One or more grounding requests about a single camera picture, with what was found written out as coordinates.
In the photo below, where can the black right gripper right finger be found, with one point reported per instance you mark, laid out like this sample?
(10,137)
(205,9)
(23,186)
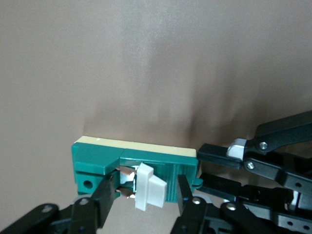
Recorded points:
(185,200)

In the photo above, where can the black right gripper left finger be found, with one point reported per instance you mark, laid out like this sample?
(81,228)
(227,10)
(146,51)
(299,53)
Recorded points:
(104,200)

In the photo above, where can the green terminal block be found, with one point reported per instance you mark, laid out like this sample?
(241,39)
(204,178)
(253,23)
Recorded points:
(97,158)

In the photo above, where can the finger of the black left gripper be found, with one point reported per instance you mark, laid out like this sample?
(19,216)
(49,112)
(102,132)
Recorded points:
(219,185)
(214,154)

